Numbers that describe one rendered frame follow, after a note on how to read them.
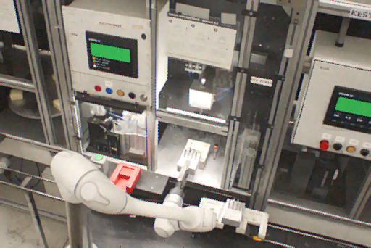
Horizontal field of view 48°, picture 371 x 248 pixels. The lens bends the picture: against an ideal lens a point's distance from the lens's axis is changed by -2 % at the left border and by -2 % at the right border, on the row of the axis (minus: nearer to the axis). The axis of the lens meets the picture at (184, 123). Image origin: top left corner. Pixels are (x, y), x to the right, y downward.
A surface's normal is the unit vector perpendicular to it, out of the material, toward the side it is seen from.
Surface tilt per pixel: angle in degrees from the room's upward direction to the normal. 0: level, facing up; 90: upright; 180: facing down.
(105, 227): 0
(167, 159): 0
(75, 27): 90
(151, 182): 0
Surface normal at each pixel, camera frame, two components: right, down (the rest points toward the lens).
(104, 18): -0.28, 0.61
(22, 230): 0.04, -0.77
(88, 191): -0.26, -0.25
